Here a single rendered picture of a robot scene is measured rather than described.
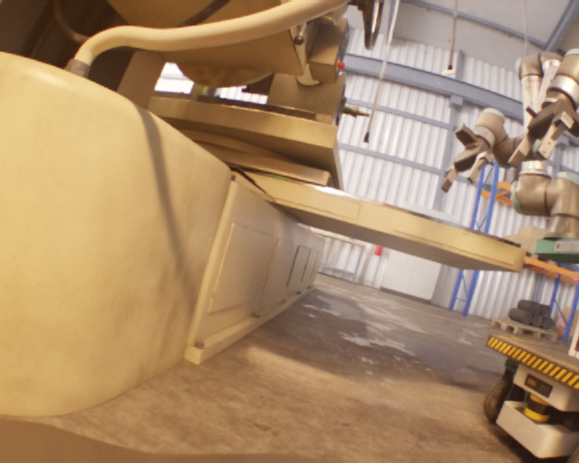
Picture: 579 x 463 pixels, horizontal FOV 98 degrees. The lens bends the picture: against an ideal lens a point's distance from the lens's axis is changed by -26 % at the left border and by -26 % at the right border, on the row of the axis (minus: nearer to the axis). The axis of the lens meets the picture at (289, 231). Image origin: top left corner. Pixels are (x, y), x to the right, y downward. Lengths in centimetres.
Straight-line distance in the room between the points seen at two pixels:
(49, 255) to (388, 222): 127
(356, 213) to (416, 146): 751
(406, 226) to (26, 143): 136
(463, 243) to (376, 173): 716
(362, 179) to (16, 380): 832
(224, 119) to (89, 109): 103
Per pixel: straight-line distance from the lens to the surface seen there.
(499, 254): 161
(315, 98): 153
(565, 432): 115
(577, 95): 88
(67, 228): 57
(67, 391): 70
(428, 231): 151
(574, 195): 142
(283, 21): 47
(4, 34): 112
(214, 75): 147
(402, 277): 777
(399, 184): 858
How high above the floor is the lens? 44
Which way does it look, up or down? 2 degrees up
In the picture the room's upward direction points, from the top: 16 degrees clockwise
